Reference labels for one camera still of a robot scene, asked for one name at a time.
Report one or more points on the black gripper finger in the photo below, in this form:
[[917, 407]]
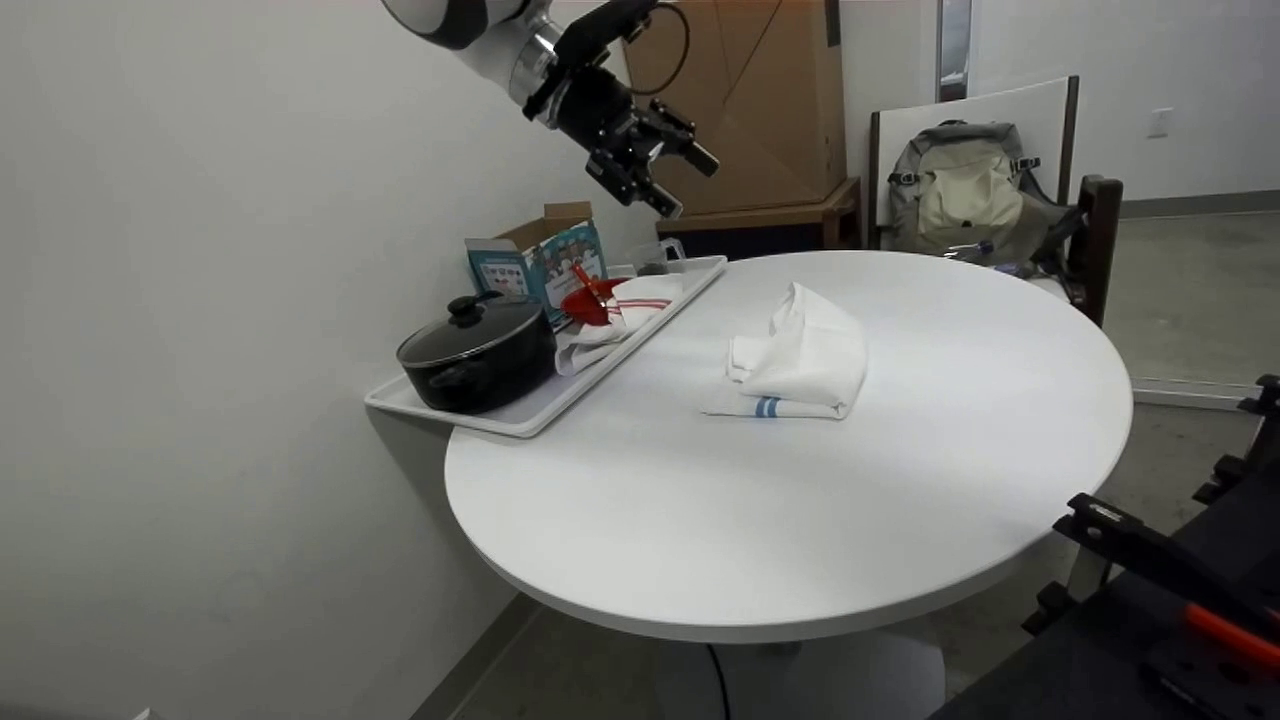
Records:
[[643, 186], [687, 147]]

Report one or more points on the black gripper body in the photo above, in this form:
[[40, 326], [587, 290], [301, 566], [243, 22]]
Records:
[[605, 116]]

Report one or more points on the white cloth with blue stripes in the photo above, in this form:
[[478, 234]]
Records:
[[805, 352]]

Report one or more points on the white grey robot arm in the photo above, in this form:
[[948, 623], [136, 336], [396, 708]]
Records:
[[464, 25]]

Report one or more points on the red and white cloth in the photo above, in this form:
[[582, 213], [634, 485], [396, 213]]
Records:
[[605, 314]]

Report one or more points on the large brown cardboard box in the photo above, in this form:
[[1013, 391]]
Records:
[[763, 107]]

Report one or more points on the dark wooden stand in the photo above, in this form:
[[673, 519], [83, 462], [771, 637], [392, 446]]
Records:
[[744, 239]]

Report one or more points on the small blue printed cardboard box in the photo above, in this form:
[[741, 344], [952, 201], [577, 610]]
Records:
[[554, 262]]

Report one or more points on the black pot with lid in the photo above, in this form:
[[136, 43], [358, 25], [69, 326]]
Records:
[[475, 352]]

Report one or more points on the white rectangular tray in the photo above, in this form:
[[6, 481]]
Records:
[[532, 407]]

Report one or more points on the beige backpack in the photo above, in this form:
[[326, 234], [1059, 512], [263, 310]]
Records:
[[967, 186]]

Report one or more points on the white framed panel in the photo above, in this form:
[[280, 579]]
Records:
[[1026, 107]]

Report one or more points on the dark wooden chair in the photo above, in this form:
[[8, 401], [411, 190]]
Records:
[[1099, 253]]

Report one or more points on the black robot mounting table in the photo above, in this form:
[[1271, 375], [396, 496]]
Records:
[[1105, 665]]

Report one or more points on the grey vertical wall strip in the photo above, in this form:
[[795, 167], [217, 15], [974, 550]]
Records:
[[952, 47]]

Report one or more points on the white wall outlet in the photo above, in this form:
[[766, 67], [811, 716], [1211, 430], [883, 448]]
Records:
[[1157, 121]]

